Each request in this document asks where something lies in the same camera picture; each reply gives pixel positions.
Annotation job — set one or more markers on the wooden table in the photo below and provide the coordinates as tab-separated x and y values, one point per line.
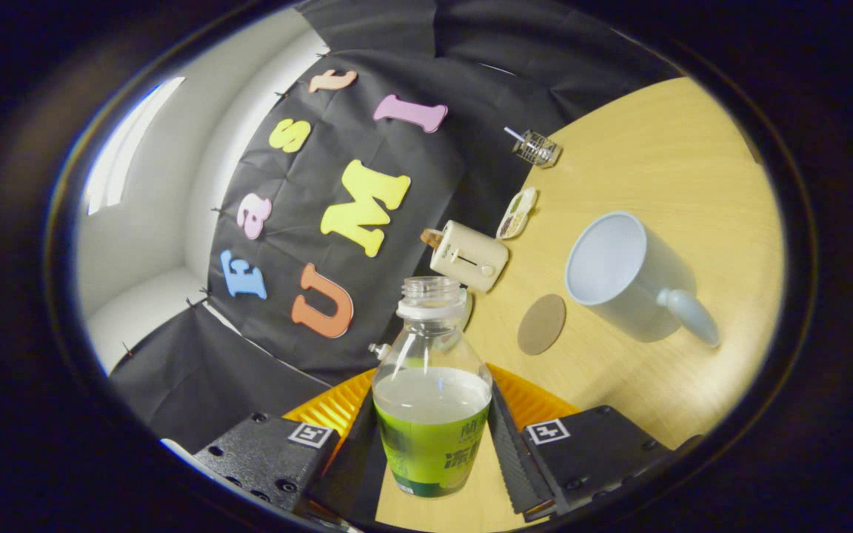
656	163

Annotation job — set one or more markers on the white toaster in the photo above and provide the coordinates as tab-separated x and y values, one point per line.
467	255

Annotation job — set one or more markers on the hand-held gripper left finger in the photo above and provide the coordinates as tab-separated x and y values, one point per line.
349	459

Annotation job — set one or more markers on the white divided tray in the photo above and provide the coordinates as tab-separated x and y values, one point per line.
517	213

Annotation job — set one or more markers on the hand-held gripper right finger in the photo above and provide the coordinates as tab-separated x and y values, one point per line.
519	459

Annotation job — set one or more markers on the round brown coaster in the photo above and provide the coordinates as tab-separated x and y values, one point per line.
541	324

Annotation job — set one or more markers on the ceiling light panel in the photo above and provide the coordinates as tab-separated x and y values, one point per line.
126	155

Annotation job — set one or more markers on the grey cup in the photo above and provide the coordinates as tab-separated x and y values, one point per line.
619	289

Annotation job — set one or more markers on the white straw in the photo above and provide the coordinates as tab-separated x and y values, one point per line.
514	133

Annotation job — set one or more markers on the green label juice bottle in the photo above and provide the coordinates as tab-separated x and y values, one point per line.
430	444

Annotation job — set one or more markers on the brown bread slice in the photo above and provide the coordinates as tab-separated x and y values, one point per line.
432	237

